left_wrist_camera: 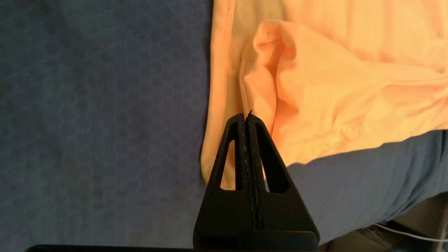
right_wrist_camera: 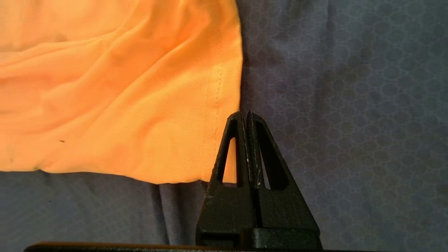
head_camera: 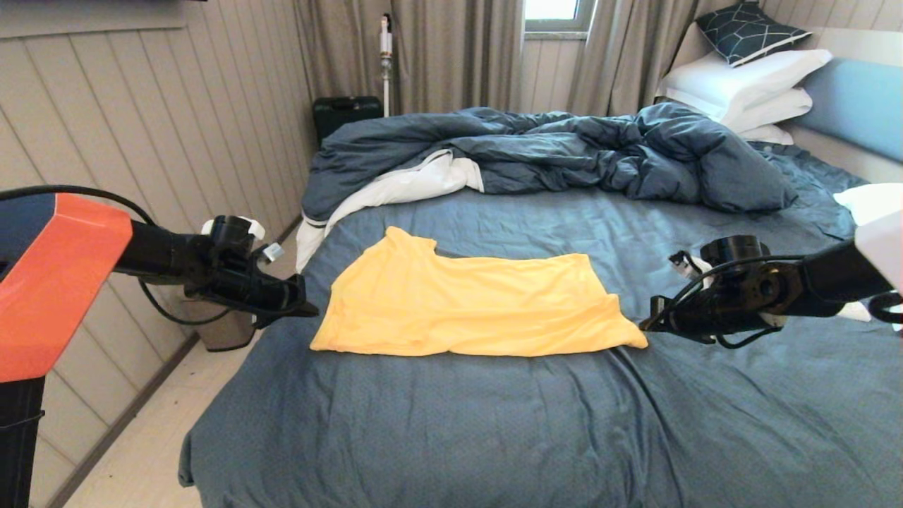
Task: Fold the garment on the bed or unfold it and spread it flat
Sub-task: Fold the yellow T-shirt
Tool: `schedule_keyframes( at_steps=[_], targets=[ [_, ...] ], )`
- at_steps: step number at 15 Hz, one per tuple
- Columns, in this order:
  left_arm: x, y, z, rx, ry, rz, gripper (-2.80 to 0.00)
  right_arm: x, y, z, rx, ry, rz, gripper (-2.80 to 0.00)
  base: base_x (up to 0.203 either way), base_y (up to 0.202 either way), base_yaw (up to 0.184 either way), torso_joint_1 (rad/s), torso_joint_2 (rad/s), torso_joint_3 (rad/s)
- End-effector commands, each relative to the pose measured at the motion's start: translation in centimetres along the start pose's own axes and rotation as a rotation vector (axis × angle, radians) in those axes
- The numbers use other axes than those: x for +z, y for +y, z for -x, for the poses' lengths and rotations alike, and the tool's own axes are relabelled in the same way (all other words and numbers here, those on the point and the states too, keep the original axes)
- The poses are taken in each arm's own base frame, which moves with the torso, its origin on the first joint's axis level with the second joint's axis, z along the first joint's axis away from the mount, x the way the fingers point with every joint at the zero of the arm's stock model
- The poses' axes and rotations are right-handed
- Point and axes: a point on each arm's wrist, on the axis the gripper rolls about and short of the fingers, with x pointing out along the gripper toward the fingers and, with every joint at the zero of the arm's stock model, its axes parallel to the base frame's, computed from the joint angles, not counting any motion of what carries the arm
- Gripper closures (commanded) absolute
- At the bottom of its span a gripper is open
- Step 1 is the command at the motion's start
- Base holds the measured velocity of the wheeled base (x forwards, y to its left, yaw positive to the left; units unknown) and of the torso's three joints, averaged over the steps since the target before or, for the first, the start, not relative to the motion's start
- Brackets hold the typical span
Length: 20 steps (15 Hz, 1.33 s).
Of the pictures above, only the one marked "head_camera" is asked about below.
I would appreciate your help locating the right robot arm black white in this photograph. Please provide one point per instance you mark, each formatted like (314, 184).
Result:
(825, 279)

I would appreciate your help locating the window with grey frame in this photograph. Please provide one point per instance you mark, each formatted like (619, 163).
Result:
(554, 10)

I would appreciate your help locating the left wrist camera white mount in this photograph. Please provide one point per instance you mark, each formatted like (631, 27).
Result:
(274, 252)

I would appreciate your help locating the bronze trash bin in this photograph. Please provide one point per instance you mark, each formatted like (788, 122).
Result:
(226, 339)

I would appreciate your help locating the grey-beige curtain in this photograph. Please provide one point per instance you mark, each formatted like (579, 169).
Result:
(628, 53)
(451, 53)

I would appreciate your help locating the white stick vacuum cleaner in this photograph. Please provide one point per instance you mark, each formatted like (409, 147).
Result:
(386, 46)

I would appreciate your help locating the white quilt with dark stripe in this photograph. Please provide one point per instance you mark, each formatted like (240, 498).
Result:
(402, 187)

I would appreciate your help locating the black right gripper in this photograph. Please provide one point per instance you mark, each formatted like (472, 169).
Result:
(726, 303)

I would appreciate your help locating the flat white remote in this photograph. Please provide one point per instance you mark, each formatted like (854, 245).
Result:
(857, 312)

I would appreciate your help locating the blue headboard cushion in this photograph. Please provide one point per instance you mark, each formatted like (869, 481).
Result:
(861, 106)

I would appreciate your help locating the dark blue duvet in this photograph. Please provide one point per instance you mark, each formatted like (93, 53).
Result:
(564, 148)

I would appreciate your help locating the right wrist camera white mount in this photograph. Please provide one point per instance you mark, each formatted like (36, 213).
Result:
(695, 267)

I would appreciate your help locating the beige bed headboard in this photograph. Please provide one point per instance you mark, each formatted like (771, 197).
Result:
(864, 42)

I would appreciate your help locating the white pillow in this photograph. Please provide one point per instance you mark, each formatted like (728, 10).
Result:
(776, 111)
(737, 81)
(868, 201)
(770, 135)

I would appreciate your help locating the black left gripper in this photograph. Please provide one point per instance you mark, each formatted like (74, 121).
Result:
(240, 282)

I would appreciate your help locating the black hard case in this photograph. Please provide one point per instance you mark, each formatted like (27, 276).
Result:
(346, 116)

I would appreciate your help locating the dark patterned cushion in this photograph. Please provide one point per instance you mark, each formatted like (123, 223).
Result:
(751, 33)

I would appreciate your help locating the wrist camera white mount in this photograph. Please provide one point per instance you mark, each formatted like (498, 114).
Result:
(274, 252)
(695, 267)

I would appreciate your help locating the yellow t-shirt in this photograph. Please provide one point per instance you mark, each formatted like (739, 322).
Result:
(480, 310)

